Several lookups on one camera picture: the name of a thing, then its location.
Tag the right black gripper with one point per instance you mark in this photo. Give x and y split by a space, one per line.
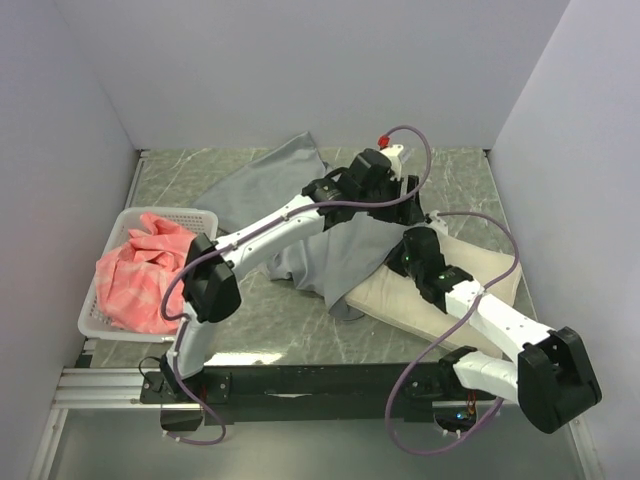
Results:
392 260

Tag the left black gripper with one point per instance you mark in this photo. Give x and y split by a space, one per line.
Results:
409 213

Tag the beige pillow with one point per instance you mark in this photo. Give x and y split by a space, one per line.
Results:
396 300

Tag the grey pillowcase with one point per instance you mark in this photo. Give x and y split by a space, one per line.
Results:
330 264

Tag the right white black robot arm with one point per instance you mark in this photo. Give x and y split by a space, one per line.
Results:
546 372

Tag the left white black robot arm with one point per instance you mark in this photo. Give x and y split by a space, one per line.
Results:
210 278

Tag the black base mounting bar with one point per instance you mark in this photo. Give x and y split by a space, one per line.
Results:
264 393

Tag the white plastic basket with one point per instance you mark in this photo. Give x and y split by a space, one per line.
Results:
92 322

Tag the pink crumpled cloth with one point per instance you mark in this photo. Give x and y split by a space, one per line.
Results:
131 279

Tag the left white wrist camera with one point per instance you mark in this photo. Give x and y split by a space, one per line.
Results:
397 154

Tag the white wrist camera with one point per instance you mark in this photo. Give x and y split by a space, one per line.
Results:
397 154
435 222

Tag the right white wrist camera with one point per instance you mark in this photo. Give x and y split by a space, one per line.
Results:
435 222

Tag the aluminium frame rail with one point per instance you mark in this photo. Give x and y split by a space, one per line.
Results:
121 388

